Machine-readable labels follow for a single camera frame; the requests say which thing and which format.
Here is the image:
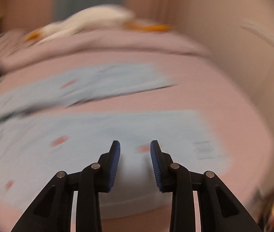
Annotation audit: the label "light blue pants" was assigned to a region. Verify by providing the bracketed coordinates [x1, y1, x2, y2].
[0, 64, 230, 218]

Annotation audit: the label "pink bed sheet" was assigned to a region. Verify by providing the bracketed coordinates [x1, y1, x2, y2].
[0, 50, 274, 232]

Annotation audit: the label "pink quilt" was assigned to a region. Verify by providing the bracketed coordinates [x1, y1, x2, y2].
[0, 29, 209, 72]

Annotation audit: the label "white goose plush toy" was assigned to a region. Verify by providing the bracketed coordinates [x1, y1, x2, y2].
[25, 4, 173, 43]

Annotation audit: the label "pink curtain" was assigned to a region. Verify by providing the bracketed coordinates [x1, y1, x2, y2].
[1, 0, 200, 29]

